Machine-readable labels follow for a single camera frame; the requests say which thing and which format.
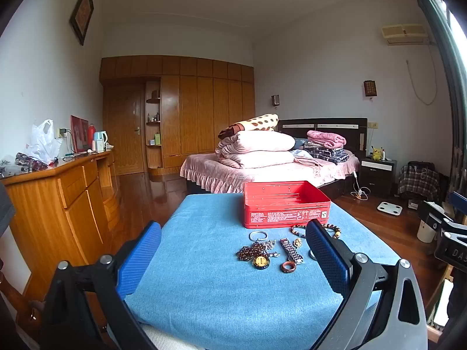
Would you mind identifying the dark patterned cloth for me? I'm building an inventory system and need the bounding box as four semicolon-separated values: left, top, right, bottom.
15;152;50;171

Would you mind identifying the wooden door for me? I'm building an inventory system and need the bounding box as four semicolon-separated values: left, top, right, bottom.
104;84;147;176

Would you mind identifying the white plastic bag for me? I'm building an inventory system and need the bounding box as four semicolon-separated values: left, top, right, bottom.
30;118;62;163

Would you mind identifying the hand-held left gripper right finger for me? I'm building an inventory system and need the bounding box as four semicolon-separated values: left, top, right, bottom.
304;219;428;350

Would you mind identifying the white power strip cable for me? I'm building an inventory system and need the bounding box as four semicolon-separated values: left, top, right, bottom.
351;171;369;200

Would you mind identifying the white bathroom scale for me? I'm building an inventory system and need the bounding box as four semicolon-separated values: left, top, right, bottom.
377;201;403;215

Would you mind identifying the plaid bag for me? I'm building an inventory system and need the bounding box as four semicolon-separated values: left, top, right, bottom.
397;161;440;202

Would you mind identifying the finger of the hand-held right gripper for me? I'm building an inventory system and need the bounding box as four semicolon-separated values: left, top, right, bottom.
417;200;456;233
449;191;467;225

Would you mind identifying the beige air conditioner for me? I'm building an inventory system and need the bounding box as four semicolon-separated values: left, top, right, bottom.
381;24;429;45

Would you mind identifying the wall cable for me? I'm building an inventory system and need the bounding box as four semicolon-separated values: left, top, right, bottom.
405;44;438;104

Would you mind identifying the red tin box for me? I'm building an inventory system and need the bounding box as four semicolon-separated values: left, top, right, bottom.
243;180;332;230

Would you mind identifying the beige ribbed fabric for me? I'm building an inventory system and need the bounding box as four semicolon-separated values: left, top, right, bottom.
140;323;194;350

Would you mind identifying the brown bead necklace amber pendant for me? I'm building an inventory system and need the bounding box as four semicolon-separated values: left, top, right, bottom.
236;245;271;270

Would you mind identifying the dark nightstand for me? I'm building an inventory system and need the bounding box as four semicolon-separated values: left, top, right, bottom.
359;157;398;198

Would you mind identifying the white bin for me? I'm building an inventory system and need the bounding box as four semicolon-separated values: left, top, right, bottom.
418;211;444;243

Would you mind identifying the wooden wardrobe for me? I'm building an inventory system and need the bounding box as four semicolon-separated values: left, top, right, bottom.
99;55;256;176

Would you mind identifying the brown beaded bracelet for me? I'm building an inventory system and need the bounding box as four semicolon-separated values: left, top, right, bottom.
291;223;342;239

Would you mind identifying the red framed picture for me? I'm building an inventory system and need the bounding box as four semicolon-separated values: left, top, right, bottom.
70;115;90;153

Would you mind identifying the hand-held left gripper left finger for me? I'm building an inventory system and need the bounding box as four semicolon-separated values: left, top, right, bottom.
40;220;163;350

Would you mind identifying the light blue electric kettle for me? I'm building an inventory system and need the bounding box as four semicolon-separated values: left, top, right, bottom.
93;131;109;153

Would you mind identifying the silver chain necklace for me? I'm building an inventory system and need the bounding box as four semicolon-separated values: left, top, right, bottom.
261;239;281;259

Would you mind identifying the wooden dresser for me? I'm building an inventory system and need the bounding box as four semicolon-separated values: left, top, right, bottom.
0;149;121;300

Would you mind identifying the dark wooden headboard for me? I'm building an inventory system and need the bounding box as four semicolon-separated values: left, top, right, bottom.
278;118;368;152

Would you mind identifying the silver metal wristwatch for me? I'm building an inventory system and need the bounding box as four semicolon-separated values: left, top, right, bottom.
280;238;304;265

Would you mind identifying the cream spotted blanket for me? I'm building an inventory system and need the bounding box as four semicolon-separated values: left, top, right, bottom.
219;114;279;140

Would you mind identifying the blue towel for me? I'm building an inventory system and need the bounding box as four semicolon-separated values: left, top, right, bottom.
124;191;402;344

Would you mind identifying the bed with pink bedspread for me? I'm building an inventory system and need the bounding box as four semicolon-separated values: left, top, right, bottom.
180;118;368;195

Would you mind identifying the dark framed wall picture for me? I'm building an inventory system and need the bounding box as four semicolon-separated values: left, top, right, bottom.
70;0;95;46

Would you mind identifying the pink folded blanket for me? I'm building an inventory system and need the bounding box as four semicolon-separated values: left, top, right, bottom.
306;130;347;149

